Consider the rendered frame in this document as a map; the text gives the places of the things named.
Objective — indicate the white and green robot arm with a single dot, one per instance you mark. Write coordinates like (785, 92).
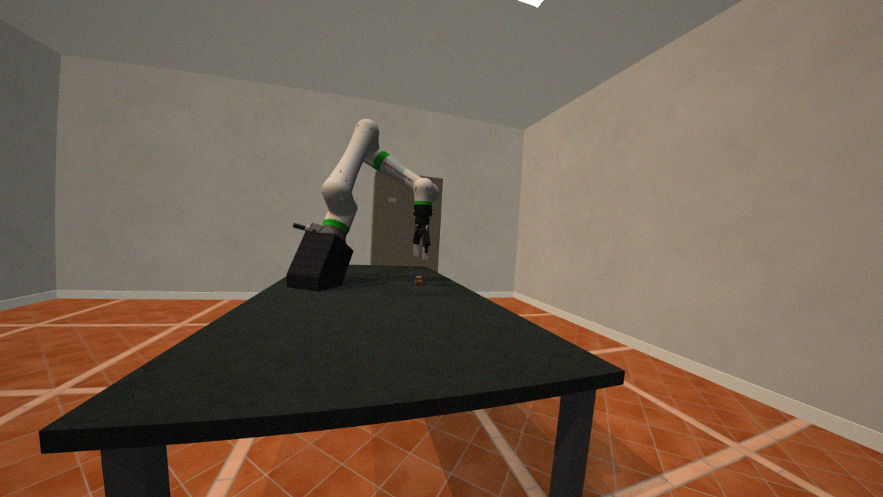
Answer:
(337, 189)

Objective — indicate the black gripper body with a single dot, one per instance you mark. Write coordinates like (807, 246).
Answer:
(422, 221)

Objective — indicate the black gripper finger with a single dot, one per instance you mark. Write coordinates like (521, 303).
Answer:
(416, 240)
(426, 242)

